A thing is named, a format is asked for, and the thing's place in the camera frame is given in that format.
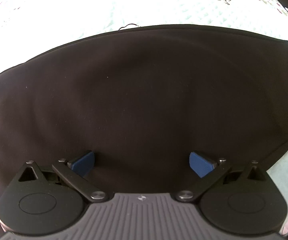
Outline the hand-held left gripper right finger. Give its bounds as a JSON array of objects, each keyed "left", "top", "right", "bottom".
[{"left": 176, "top": 151, "right": 268, "bottom": 203}]

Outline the black garment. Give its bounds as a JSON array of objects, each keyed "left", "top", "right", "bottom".
[{"left": 0, "top": 24, "right": 288, "bottom": 240}]

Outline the quilted bee print bedspread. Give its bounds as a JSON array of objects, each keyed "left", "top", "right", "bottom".
[{"left": 0, "top": 0, "right": 288, "bottom": 240}]

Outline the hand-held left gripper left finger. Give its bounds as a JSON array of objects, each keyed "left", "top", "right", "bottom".
[{"left": 18, "top": 150, "right": 109, "bottom": 203}]

